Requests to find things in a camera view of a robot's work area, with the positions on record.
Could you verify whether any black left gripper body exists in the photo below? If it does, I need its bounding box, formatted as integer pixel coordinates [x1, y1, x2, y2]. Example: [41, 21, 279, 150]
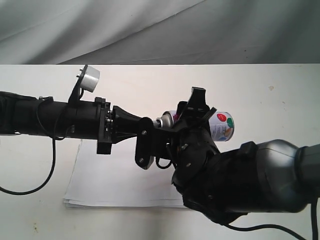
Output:
[94, 97, 141, 155]

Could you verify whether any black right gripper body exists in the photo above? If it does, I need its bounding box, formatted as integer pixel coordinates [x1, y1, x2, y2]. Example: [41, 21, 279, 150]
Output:
[172, 122, 219, 175]

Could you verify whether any silver spray paint can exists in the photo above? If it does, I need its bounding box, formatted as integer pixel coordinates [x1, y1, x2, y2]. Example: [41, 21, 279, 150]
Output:
[153, 110, 235, 142]

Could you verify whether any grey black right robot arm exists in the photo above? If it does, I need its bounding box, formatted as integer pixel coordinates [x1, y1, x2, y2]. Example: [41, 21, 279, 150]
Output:
[170, 87, 320, 225]

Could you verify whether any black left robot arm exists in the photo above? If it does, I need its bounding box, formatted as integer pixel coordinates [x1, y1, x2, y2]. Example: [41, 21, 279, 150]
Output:
[0, 91, 152, 155]

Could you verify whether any white paper stack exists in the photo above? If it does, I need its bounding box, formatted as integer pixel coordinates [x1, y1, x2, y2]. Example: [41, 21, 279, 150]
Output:
[64, 138, 183, 208]

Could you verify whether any grey backdrop cloth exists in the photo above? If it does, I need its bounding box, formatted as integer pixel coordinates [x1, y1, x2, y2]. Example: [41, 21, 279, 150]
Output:
[0, 0, 320, 65]

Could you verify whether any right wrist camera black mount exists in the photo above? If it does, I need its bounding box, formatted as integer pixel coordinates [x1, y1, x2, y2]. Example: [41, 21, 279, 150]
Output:
[134, 117, 175, 170]

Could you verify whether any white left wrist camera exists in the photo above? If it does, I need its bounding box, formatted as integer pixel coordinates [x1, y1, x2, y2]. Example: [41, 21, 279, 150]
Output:
[68, 64, 101, 105]

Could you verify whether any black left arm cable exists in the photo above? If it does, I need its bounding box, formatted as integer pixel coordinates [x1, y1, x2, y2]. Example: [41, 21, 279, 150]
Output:
[0, 96, 83, 195]

